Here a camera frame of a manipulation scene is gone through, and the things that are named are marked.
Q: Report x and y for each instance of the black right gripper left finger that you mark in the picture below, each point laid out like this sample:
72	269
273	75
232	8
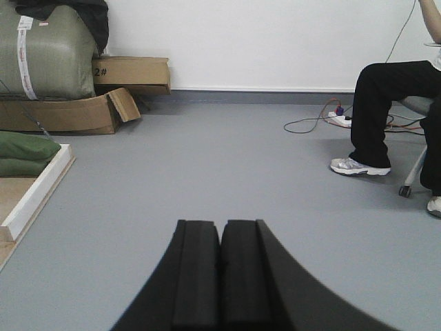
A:
182	293

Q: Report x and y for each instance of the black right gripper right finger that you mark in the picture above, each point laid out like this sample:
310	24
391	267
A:
264	288

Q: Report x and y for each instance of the white edge batten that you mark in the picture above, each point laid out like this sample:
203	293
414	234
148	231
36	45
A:
13	188

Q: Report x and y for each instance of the white power strip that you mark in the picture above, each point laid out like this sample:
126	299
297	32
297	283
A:
340	120

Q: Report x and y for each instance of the open flat cardboard box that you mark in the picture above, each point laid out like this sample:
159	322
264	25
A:
96	115

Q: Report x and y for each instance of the upper green sandbag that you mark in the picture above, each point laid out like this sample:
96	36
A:
27	147

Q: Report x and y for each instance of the green sandbag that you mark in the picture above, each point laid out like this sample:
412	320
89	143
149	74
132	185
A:
27	147
21	168

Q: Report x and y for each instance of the lower green sandbag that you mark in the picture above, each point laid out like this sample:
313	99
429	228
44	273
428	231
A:
21	168

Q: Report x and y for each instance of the cardboard box marked 2# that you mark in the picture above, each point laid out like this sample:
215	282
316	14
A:
139	75

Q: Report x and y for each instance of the seated person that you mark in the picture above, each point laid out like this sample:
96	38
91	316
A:
377	87

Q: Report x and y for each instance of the large grey-green woven sack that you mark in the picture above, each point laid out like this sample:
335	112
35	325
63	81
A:
58	53

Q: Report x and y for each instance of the black jacket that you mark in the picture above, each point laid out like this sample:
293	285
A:
94	14

